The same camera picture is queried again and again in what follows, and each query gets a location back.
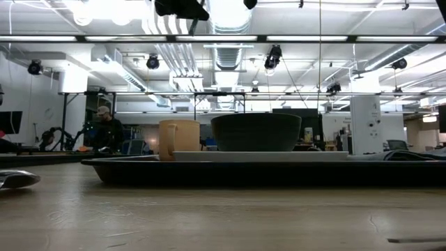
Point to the person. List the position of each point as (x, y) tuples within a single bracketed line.
[(108, 134)]

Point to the black computer monitor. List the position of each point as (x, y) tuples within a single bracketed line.
[(310, 125), (442, 118)]

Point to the black serving tray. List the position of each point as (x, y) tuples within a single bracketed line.
[(244, 172)]

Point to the silver spoon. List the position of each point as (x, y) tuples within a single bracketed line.
[(17, 178)]

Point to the orange ceramic mug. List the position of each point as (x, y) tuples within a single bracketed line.
[(184, 139)]

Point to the white container yellow label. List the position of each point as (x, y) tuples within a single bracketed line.
[(308, 135)]

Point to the black bowl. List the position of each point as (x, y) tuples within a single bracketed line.
[(256, 132)]

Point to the white column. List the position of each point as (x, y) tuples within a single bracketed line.
[(366, 118)]

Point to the blue box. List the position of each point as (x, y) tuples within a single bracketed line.
[(209, 142)]

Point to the grey-blue cloth napkin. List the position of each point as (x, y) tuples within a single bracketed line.
[(400, 155)]

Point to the white round plate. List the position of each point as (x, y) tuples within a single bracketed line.
[(261, 156)]

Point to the black background station frame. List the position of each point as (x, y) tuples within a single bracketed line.
[(64, 118)]

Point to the black wall screen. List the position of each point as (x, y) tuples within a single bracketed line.
[(10, 122)]

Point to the black ceiling-mounted light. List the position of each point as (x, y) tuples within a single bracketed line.
[(399, 63), (273, 57), (152, 62), (35, 68), (334, 88)]

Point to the grey office chair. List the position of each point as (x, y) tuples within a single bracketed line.
[(134, 146), (397, 144)]

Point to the black aluminium table frame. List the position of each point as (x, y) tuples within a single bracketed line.
[(352, 38)]

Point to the black background robot arm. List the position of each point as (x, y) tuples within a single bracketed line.
[(47, 136)]

